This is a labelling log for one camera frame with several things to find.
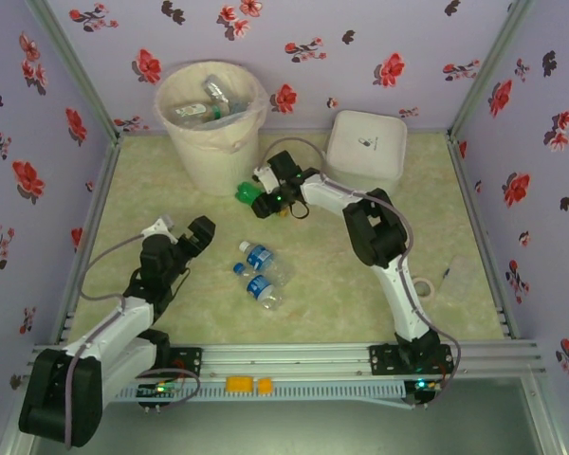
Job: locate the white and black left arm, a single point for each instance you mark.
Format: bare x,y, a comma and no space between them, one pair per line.
109,327

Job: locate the aluminium side rail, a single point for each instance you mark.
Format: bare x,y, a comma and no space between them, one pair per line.
99,185
469,189

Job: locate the roll of masking tape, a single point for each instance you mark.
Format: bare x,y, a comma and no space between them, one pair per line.
429,295

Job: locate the cream ribbed waste bin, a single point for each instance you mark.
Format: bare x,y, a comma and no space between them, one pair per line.
218,161

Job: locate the control board with green light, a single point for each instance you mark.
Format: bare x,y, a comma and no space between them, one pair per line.
159,391
424,391

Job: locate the clear plastic bin liner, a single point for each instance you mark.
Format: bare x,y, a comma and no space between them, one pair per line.
258,102

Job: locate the large yellow block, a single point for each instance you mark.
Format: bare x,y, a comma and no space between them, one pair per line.
240,384

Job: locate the green plastic bottle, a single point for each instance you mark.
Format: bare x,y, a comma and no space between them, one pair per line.
247,192

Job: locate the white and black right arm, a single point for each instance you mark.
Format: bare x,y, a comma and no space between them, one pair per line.
398,294

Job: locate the blue-label bottle printed white cap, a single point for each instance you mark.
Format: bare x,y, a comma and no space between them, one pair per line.
261,257

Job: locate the aluminium frame post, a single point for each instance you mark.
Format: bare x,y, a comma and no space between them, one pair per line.
76,71
493,61

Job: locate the small yellow block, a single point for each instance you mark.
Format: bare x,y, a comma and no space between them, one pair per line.
265,386

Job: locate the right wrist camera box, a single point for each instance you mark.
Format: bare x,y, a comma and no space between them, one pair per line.
265,177

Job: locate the grey metal panel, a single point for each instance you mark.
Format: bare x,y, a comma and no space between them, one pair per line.
289,431

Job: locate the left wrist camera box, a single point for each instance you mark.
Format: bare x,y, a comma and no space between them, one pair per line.
159,226

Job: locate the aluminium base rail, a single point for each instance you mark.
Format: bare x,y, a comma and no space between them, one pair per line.
289,360

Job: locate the white lidded storage box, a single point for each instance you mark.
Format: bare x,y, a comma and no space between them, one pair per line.
365,137

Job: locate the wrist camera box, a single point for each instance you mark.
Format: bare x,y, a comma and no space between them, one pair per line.
265,177
159,226

